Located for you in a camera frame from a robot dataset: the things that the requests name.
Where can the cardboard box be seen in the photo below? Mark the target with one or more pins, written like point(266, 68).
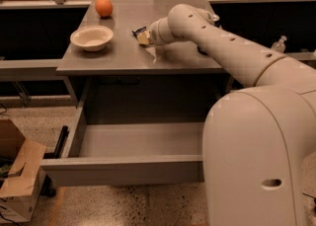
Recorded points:
point(23, 177)

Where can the clear sanitizer bottle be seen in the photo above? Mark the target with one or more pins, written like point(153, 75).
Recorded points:
point(280, 44)

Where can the orange fruit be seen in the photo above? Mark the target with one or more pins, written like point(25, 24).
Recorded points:
point(104, 8)

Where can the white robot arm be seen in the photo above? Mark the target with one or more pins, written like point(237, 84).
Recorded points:
point(255, 139)

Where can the white paper bowl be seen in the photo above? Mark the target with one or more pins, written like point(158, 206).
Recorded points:
point(92, 38)

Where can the grey cabinet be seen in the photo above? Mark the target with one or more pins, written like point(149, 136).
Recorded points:
point(177, 74)

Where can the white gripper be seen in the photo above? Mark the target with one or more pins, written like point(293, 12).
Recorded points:
point(154, 35)

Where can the open grey top drawer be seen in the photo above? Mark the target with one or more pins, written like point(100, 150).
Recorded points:
point(148, 133)

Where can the blue rxbar wrapper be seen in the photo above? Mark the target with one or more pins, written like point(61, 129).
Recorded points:
point(137, 32)

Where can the grey metal rail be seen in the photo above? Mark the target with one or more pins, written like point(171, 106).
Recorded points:
point(29, 70)

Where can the blue soda can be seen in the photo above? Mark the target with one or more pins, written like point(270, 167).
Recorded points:
point(199, 50)

